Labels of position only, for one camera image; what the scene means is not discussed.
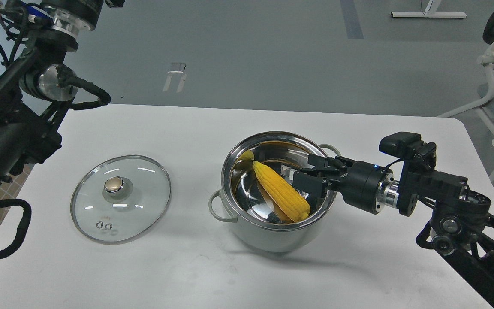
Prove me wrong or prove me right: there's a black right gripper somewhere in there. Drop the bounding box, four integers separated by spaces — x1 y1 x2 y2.
292 154 393 214

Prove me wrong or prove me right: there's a yellow corn cob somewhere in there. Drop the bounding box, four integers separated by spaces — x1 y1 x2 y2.
239 151 310 223

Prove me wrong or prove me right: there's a glass pot lid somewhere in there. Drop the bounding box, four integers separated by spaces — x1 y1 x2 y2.
70 155 172 245

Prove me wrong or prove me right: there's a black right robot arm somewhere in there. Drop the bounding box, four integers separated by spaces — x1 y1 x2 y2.
292 143 494 307

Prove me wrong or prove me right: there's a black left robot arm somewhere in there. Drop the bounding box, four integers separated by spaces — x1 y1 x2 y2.
0 0 125 260

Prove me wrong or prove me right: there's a grey steel cooking pot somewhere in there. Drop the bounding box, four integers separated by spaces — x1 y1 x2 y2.
208 131 340 252

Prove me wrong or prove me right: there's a white desk leg base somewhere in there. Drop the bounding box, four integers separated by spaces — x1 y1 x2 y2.
390 0 467 19

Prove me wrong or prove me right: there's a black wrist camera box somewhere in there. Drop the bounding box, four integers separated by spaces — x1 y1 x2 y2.
379 132 437 170

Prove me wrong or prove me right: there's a white metal frame stand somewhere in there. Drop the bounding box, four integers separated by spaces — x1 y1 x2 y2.
437 0 494 142

